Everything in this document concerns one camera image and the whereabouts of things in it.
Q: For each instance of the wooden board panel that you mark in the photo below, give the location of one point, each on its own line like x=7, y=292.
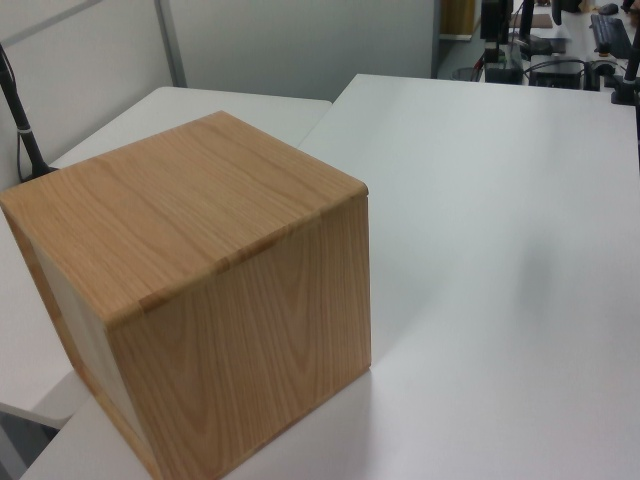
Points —
x=456, y=17

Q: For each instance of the wooden drawer cabinet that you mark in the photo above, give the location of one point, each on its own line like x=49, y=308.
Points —
x=200, y=225

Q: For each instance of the grey partition post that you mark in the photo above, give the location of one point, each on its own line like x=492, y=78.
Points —
x=171, y=40

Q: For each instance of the black monitor stand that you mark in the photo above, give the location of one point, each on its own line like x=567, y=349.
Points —
x=526, y=17

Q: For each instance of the black keyboard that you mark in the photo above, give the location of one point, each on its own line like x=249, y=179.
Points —
x=611, y=34

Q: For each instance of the black computer monitor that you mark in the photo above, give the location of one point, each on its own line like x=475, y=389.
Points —
x=496, y=20

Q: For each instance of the black camera stand pole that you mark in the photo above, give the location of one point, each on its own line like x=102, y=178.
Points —
x=626, y=87

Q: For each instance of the black computer mouse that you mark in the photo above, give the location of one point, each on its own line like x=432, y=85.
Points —
x=609, y=8

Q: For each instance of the black desktop computer box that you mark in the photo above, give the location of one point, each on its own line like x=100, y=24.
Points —
x=557, y=75

